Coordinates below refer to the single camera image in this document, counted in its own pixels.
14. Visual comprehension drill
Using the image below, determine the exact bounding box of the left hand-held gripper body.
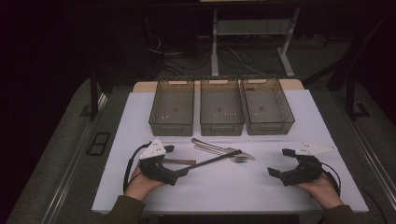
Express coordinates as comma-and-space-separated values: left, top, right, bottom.
138, 138, 180, 187

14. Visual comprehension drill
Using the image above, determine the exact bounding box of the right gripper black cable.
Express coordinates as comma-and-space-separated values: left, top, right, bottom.
320, 161, 342, 197

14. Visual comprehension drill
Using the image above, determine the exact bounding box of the white metal desk frame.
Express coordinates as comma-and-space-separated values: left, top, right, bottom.
210, 7, 302, 78

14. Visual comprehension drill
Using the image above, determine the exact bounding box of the person's right hand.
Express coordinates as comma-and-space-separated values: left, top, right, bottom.
293, 172, 345, 210

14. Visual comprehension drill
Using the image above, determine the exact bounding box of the black metal stand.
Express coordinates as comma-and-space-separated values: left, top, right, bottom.
89, 66, 108, 122
345, 74, 372, 121

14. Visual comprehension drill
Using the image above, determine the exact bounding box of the black chopstick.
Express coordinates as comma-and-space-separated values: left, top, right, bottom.
174, 149, 243, 177
175, 150, 243, 178

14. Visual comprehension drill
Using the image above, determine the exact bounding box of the person's left hand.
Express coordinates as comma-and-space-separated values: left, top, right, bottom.
124, 164, 166, 202

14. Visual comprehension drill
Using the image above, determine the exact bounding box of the white board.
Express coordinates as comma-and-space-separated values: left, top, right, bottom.
92, 89, 370, 216

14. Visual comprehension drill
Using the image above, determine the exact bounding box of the brown wooden spoon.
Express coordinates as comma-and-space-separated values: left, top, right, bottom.
162, 158, 198, 166

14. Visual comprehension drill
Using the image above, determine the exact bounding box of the smoky clear plastic bin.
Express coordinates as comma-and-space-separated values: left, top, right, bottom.
240, 77, 296, 136
199, 77, 246, 137
148, 78, 195, 137

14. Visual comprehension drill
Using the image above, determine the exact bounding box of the tangle of floor cables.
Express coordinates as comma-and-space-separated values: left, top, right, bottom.
146, 32, 265, 77

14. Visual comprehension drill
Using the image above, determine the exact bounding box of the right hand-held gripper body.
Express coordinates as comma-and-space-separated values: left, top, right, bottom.
278, 141, 338, 187

